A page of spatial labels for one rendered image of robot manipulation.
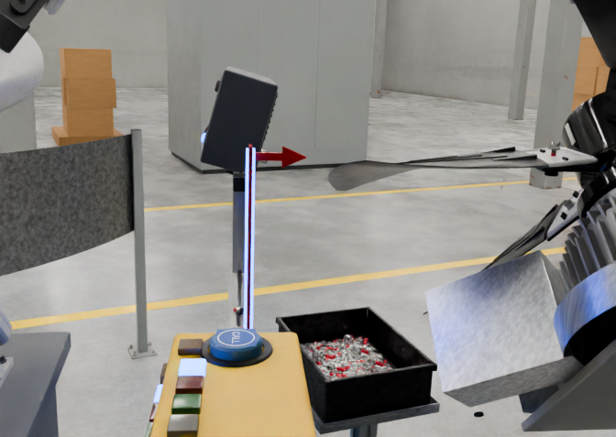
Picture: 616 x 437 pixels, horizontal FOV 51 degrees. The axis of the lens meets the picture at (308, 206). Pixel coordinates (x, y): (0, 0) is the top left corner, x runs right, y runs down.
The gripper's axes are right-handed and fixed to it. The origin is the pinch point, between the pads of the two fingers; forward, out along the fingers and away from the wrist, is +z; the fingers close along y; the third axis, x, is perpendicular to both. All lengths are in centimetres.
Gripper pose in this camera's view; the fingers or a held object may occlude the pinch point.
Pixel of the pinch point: (7, 25)
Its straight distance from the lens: 73.9
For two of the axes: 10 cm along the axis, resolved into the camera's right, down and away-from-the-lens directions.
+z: -4.3, 8.4, -3.4
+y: -5.5, 0.5, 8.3
